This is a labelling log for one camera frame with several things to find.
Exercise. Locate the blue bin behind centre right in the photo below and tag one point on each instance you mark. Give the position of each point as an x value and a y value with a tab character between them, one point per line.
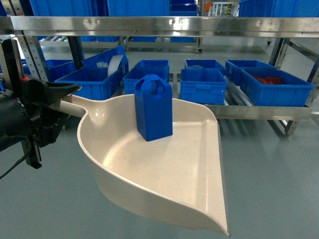
204	64

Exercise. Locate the blue bin behind centre left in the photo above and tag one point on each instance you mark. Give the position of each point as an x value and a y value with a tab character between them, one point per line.
153	64

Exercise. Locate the beige plastic dustpan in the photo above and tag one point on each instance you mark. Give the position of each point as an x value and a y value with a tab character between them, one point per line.
176	180

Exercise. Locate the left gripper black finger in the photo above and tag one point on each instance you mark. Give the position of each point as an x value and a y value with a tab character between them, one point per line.
51	124
47	93

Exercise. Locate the blue bin behind far right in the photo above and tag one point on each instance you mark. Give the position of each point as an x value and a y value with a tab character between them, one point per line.
234	68

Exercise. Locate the blue bin left front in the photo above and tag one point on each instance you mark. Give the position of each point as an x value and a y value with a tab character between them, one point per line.
95	83

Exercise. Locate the red parts in bin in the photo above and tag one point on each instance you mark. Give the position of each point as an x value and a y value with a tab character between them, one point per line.
269	80

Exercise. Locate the tilted blue bin left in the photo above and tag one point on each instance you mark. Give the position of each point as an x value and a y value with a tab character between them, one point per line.
113	59

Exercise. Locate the steel shelf rack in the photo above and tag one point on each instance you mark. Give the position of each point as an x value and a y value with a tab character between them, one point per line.
283	29

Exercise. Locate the blue plastic block part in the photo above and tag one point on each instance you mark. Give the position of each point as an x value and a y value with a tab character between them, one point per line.
153	104

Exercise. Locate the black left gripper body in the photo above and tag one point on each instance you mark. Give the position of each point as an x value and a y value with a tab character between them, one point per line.
15	123

